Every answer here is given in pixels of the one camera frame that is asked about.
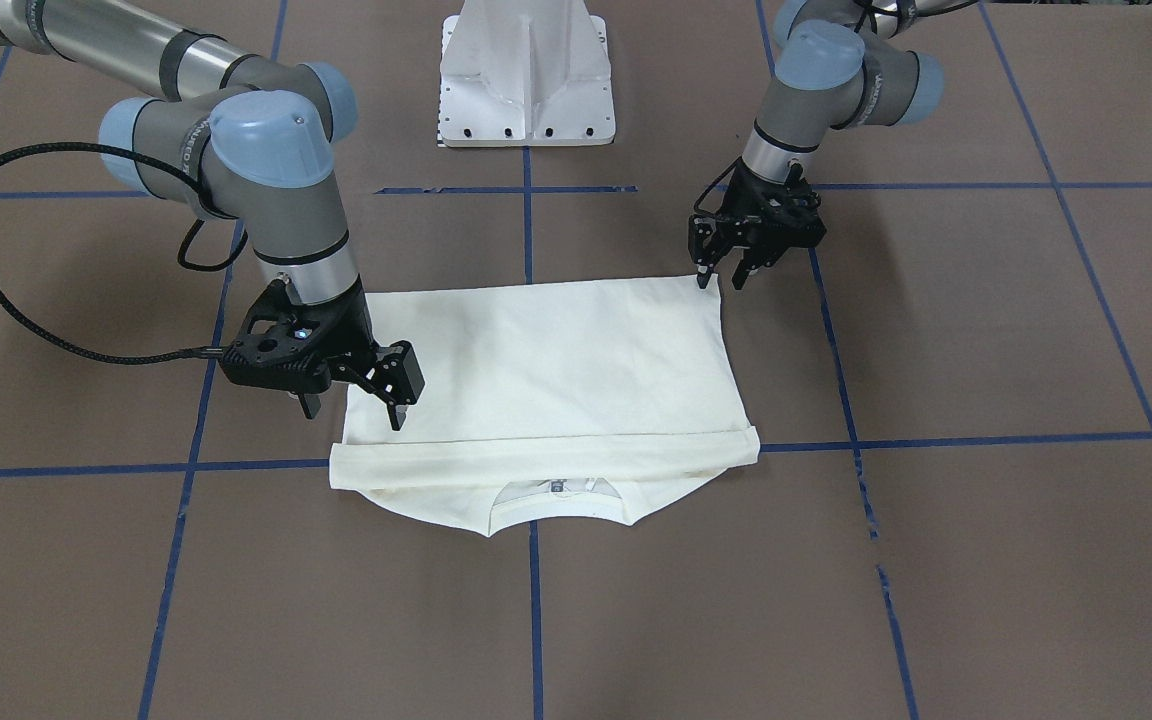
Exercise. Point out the white central pedestal column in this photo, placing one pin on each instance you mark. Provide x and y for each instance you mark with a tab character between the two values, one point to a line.
525	73

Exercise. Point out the cream long-sleeve cat shirt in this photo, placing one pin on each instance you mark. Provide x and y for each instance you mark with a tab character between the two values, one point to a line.
596	399

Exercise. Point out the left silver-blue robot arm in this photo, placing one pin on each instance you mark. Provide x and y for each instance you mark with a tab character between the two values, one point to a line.
835	69

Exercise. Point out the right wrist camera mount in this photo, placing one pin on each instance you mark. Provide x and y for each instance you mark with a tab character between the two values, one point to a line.
278	348

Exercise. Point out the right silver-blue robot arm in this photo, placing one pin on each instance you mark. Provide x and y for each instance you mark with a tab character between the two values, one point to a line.
234	136

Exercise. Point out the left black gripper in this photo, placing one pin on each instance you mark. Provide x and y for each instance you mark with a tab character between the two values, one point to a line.
758	229

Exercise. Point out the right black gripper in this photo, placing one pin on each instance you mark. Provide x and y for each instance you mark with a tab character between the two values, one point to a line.
350	333

